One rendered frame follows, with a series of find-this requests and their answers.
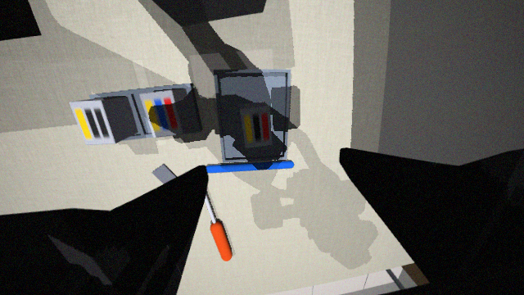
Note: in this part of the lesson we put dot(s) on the blue cylindrical rod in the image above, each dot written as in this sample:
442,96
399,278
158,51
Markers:
250,166

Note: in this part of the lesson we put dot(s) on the orange-handled screwdriver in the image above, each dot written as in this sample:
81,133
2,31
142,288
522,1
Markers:
219,235

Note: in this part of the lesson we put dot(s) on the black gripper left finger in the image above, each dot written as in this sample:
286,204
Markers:
139,248

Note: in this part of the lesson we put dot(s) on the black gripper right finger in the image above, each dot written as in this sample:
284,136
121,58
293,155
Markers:
441,214

